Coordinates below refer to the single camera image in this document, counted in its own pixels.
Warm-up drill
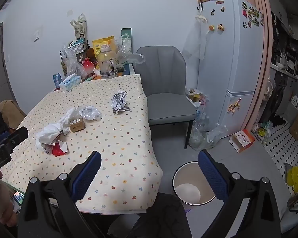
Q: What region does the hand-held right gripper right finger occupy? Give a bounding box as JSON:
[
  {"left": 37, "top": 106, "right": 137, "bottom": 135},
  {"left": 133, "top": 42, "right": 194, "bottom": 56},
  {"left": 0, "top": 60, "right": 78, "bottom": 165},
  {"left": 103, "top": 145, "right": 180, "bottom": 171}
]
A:
[{"left": 197, "top": 149, "right": 281, "bottom": 238}]

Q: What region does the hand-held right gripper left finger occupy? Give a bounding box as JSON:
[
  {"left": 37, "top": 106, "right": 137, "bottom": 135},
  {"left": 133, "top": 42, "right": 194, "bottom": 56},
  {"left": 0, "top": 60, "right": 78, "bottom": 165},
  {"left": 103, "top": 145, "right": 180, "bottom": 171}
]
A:
[{"left": 17, "top": 151, "right": 107, "bottom": 238}]

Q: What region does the round trash bin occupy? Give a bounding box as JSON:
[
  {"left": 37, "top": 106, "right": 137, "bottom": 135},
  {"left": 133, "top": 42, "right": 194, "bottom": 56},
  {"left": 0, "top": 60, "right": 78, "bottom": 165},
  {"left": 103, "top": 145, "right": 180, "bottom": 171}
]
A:
[{"left": 172, "top": 162, "right": 217, "bottom": 206}]

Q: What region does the red packet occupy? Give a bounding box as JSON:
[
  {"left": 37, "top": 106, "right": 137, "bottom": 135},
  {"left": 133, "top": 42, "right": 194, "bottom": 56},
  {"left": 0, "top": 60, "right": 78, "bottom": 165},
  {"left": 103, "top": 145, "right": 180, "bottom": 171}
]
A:
[{"left": 46, "top": 141, "right": 69, "bottom": 156}]

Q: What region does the white paper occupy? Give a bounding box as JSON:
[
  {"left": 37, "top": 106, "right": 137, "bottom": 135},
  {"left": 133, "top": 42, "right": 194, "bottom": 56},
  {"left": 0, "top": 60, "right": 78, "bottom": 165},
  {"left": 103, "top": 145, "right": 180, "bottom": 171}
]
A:
[{"left": 35, "top": 108, "right": 77, "bottom": 152}]

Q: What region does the person's left hand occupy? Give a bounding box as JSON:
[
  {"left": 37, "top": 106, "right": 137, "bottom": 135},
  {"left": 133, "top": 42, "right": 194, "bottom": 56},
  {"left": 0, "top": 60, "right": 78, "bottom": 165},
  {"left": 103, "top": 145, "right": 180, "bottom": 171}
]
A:
[{"left": 0, "top": 171, "right": 16, "bottom": 227}]

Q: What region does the brown paper bag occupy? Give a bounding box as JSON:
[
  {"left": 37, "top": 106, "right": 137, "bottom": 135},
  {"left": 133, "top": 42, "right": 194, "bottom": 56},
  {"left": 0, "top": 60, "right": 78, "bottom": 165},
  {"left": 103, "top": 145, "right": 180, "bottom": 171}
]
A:
[{"left": 0, "top": 100, "right": 26, "bottom": 129}]

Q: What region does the plastic bag of bottles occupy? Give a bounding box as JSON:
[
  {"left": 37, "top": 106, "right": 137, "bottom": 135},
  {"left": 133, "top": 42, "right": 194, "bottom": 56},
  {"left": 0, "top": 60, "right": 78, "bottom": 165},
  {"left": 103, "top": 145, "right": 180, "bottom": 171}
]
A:
[{"left": 189, "top": 114, "right": 229, "bottom": 152}]

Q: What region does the orange cardboard box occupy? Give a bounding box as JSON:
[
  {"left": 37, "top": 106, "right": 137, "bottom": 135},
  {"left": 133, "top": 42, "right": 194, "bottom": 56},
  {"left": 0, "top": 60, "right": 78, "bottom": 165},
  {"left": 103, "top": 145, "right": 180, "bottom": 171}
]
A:
[{"left": 229, "top": 129, "right": 255, "bottom": 153}]

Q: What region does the small cardboard box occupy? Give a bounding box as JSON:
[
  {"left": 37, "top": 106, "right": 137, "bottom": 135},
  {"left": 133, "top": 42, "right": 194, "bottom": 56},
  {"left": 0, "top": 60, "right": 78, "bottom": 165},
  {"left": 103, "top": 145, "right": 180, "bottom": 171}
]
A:
[{"left": 69, "top": 118, "right": 86, "bottom": 133}]

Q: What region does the floral tablecloth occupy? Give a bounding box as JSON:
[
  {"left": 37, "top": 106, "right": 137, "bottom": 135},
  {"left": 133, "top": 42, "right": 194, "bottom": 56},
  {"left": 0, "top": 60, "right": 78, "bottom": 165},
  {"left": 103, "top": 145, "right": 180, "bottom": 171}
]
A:
[{"left": 0, "top": 74, "right": 164, "bottom": 215}]

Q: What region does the crumpled clear plastic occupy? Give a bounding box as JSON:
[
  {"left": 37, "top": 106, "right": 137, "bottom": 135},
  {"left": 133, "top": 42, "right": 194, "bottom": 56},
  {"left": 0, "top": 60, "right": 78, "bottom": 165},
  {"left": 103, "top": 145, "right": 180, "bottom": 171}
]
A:
[{"left": 79, "top": 105, "right": 103, "bottom": 122}]

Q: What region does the plastic bag with yellow item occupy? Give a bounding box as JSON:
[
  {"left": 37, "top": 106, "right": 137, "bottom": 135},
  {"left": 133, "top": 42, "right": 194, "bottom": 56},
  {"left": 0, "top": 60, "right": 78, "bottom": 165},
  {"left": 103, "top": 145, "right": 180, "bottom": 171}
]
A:
[{"left": 252, "top": 121, "right": 274, "bottom": 145}]

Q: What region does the wooden figures fridge magnet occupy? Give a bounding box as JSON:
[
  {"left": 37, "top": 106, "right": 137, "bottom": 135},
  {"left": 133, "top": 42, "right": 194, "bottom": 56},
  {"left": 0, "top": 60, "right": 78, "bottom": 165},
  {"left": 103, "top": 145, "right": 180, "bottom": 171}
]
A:
[{"left": 227, "top": 99, "right": 242, "bottom": 114}]

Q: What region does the white dotted floor mat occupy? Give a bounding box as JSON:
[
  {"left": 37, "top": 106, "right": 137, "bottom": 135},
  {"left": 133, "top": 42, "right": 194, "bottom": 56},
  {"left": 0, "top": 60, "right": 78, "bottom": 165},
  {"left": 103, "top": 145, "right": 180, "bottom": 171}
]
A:
[{"left": 263, "top": 124, "right": 298, "bottom": 186}]

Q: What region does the bag of snacks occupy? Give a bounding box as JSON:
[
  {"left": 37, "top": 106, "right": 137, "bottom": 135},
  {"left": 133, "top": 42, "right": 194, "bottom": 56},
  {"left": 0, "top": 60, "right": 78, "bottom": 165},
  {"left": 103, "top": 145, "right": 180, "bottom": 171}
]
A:
[{"left": 185, "top": 88, "right": 209, "bottom": 108}]

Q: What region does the blue soda can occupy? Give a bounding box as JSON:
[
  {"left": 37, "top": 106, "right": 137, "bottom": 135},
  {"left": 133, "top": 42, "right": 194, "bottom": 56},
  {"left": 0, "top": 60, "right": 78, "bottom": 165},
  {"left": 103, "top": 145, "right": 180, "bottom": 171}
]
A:
[{"left": 53, "top": 73, "right": 62, "bottom": 89}]

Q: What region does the blue tissue pack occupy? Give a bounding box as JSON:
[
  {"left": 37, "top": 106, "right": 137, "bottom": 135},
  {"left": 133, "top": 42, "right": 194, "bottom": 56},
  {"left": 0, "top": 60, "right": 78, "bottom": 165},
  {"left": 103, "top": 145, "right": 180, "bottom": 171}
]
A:
[{"left": 59, "top": 74, "right": 82, "bottom": 92}]

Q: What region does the clear plastic bag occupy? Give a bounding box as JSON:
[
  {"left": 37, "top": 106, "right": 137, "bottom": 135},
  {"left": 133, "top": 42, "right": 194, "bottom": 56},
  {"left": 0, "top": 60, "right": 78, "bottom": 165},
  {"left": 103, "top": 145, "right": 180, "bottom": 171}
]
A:
[
  {"left": 61, "top": 43, "right": 88, "bottom": 80},
  {"left": 114, "top": 35, "right": 146, "bottom": 66}
]

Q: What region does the grey chair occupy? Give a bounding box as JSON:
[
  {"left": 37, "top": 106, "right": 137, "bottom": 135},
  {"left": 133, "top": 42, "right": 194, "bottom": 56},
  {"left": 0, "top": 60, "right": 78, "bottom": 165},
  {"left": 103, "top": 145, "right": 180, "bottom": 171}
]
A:
[{"left": 134, "top": 46, "right": 198, "bottom": 150}]

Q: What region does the red pot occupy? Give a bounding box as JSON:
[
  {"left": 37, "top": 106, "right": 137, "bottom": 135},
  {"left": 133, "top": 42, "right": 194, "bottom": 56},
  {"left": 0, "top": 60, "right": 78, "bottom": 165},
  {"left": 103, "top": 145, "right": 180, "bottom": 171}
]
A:
[{"left": 82, "top": 58, "right": 95, "bottom": 73}]

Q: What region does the white refrigerator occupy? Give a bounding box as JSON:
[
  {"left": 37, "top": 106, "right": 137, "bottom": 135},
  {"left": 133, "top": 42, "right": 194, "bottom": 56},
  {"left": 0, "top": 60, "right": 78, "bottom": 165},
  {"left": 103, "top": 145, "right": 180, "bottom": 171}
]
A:
[{"left": 197, "top": 0, "right": 265, "bottom": 139}]

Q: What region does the yellow snack bag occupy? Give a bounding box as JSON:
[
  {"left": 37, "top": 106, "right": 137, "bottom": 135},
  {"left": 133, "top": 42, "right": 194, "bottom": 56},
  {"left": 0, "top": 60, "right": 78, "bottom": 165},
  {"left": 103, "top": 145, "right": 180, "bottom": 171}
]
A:
[{"left": 92, "top": 35, "right": 116, "bottom": 67}]

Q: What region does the hanging white plastic bag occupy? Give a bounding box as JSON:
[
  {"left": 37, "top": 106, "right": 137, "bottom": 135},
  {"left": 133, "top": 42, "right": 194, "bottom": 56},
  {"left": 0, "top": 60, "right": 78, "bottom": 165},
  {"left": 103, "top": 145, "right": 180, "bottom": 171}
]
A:
[{"left": 182, "top": 15, "right": 210, "bottom": 60}]

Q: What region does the white paper tote bag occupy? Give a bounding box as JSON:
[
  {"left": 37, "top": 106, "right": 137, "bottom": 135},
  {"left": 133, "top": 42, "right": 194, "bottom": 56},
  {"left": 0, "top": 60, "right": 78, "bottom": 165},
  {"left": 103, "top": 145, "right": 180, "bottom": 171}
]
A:
[{"left": 70, "top": 13, "right": 88, "bottom": 42}]

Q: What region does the kitchen cabinet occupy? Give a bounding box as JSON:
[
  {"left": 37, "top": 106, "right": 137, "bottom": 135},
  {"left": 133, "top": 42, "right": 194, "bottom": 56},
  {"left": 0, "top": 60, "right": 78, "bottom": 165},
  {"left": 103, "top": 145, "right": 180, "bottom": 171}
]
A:
[{"left": 271, "top": 12, "right": 298, "bottom": 80}]

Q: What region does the green box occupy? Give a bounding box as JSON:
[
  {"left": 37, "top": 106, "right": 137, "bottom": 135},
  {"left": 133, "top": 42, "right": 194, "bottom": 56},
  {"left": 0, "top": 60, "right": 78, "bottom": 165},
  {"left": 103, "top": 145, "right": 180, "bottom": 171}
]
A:
[{"left": 121, "top": 28, "right": 133, "bottom": 54}]

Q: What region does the cluster of fridge magnets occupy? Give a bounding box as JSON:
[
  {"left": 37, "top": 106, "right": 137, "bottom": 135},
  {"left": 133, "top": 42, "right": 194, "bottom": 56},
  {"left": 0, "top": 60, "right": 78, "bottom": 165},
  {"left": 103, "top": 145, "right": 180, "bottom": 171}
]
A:
[{"left": 242, "top": 1, "right": 264, "bottom": 29}]

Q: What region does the black wire basket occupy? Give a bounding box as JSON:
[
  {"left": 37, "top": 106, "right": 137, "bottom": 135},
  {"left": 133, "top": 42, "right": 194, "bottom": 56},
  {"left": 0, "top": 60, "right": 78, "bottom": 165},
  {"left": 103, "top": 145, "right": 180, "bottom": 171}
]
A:
[{"left": 60, "top": 41, "right": 90, "bottom": 60}]

